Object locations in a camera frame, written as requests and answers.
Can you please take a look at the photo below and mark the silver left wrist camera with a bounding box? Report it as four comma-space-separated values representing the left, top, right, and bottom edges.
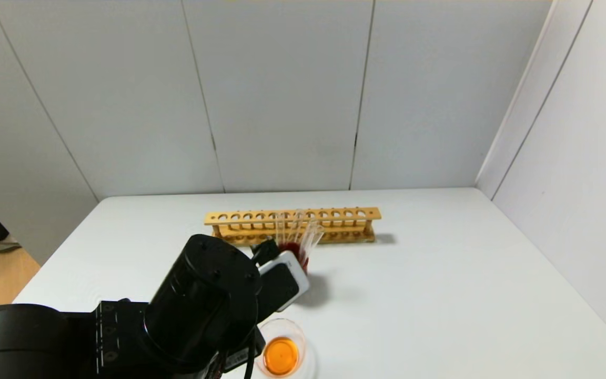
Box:
257, 251, 310, 313

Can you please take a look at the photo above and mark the red plastic cup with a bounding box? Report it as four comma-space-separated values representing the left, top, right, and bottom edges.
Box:
277, 241, 310, 275

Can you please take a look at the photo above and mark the clear glass beaker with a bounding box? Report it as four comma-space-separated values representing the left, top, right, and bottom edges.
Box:
255, 318, 308, 378

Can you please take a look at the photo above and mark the thin black camera cable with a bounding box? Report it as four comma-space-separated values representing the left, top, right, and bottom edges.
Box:
250, 238, 281, 265

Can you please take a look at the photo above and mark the wooden test tube rack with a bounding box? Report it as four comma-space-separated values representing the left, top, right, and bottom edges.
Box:
204, 207, 382, 248

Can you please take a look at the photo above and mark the empty glass test tube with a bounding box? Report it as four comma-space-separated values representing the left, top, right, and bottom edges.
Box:
297, 217, 318, 253
300, 225, 325, 266
285, 210, 301, 247

